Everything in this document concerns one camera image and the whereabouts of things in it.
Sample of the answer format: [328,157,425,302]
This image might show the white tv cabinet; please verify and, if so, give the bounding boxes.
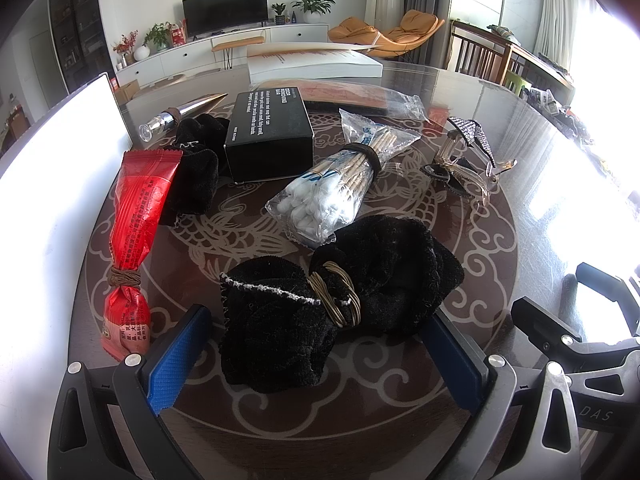
[115,22,331,88]

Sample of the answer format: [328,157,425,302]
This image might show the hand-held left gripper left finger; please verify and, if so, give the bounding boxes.
[47,304,213,480]

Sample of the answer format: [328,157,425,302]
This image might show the orange lounge chair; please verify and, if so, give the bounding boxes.
[327,9,446,58]

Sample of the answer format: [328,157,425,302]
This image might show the brown cardboard box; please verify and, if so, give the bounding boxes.
[112,79,141,103]

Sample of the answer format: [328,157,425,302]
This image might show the brown elastic hair tie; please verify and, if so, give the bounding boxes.
[107,266,146,288]
[345,142,383,168]

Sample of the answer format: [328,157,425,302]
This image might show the red snack packet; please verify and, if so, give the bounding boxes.
[100,149,182,363]

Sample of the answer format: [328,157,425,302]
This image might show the cluttered wooden side table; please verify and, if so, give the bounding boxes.
[495,25,601,136]

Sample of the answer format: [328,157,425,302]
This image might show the black velvet pouch white stitching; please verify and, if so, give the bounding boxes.
[219,214,466,395]

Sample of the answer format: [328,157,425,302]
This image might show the bushy green potted plant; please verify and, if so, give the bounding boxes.
[144,22,173,52]

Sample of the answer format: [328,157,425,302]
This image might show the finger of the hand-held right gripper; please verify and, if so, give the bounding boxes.
[575,262,640,336]
[510,296,585,361]

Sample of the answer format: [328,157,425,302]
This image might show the black cardboard box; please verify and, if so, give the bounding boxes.
[222,86,316,184]

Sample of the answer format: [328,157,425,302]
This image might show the wooden stool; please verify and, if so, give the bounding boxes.
[211,35,266,70]

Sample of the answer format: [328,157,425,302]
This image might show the dark display cabinet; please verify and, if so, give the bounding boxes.
[47,0,113,96]

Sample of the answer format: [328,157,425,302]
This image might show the comb in plastic bag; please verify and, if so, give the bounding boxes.
[255,80,431,123]

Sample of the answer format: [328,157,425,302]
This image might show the white vase red flowers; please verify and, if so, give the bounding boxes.
[112,30,151,63]

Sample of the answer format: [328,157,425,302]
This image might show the large green potted plant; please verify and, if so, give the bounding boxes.
[291,0,336,23]

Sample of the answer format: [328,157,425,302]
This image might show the gold elastic hair tie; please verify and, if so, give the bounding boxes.
[306,260,358,328]

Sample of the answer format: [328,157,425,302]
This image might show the black television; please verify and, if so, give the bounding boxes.
[181,0,268,40]

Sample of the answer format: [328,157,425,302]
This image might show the bag of cotton swabs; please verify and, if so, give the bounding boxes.
[265,107,423,251]

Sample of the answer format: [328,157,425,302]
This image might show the dark wooden chair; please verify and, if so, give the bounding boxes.
[447,19,513,86]

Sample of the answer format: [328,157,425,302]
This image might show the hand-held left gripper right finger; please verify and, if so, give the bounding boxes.
[419,309,582,480]

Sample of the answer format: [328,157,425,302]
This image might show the rhinestone hair claw clip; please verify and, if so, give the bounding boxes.
[419,116,518,208]

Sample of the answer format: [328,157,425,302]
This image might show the white flat cardboard box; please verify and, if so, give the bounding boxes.
[246,42,384,87]

